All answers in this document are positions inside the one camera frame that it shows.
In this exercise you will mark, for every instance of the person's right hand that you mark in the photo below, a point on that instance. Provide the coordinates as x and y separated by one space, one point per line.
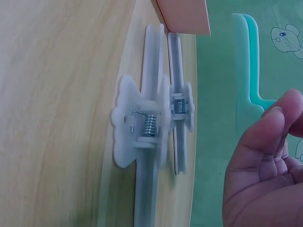
258 196

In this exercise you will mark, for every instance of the person's right thumb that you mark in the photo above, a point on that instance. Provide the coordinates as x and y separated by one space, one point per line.
262 134

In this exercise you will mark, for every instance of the person's right fingers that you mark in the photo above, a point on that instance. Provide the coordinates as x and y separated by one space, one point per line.
279 165

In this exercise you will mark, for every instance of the white spring sealing clip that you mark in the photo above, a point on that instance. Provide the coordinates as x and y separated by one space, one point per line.
176 71
149 94

